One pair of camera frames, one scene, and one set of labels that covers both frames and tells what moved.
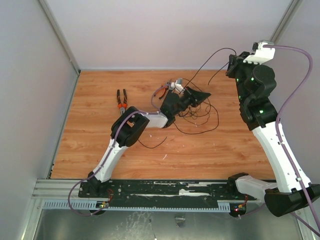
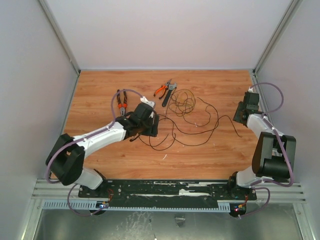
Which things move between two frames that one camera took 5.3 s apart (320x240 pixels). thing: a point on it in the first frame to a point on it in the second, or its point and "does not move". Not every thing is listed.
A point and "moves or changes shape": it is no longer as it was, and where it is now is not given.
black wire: [211, 121] moves or changes shape
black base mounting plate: [164, 191] does not move
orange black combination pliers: [122, 106] does not move
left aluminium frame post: [61, 35] does not move
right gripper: [232, 66] to [238, 114]
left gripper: [196, 97] to [152, 130]
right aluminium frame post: [292, 7] does not move
